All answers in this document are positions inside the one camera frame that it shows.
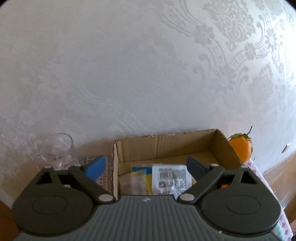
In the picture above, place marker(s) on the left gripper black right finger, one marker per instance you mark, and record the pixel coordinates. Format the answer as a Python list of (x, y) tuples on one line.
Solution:
[(206, 177)]

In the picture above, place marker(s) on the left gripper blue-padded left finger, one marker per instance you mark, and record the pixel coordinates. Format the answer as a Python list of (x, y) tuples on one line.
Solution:
[(89, 187)]

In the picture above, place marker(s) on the patterned red green tablecloth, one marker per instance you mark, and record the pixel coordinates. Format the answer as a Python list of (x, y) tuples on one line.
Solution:
[(98, 170)]

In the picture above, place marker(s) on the brown cardboard box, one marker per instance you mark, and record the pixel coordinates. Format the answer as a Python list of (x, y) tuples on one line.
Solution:
[(207, 146)]

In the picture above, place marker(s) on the white blue foil snack packet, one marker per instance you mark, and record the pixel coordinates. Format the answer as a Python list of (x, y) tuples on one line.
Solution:
[(170, 180)]

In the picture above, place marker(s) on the clear glass cup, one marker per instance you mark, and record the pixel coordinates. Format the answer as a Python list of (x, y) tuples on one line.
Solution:
[(57, 151)]

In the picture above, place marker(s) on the orange with green leaf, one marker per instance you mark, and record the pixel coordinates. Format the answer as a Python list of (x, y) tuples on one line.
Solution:
[(242, 145)]

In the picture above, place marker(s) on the yellow snack packet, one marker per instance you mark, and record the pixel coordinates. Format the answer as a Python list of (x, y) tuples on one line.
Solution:
[(141, 180)]

